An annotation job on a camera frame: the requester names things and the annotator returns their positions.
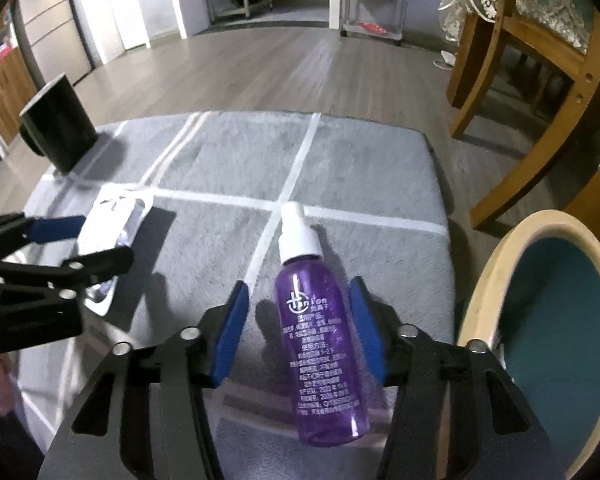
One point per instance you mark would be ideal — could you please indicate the black mug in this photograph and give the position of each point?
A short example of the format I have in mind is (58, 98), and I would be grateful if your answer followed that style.
(60, 125)

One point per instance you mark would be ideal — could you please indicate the wooden chair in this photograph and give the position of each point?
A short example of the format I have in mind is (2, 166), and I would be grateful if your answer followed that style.
(555, 85)

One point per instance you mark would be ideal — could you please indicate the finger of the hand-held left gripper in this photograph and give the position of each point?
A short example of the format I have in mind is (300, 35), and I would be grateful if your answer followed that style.
(55, 229)
(100, 262)

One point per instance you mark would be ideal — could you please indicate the purple spray bottle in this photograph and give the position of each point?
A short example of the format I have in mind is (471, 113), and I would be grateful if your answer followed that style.
(320, 350)

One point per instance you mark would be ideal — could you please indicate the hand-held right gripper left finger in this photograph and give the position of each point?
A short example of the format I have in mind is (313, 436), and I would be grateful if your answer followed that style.
(227, 335)

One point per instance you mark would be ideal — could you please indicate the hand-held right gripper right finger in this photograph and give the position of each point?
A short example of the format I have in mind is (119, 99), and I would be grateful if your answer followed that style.
(367, 330)

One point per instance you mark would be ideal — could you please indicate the beige tall cabinet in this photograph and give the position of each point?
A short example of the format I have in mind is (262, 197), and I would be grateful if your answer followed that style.
(55, 25)

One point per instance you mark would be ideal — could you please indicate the grey checked blanket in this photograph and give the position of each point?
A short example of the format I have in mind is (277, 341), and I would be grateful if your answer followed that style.
(355, 175)

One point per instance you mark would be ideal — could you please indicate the clear plastic package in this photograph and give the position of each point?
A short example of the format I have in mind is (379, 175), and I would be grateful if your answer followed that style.
(112, 215)

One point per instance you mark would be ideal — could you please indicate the white door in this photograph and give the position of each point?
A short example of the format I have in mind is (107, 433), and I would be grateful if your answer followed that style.
(120, 15)

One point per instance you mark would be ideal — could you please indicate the wooden sideboard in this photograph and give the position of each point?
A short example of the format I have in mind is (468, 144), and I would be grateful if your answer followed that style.
(7, 85)

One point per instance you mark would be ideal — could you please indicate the white trolley shelf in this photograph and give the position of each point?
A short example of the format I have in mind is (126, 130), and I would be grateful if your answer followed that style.
(375, 0)

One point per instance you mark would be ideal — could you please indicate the teal bin with cream rim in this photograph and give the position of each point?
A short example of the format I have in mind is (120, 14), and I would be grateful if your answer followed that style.
(555, 335)

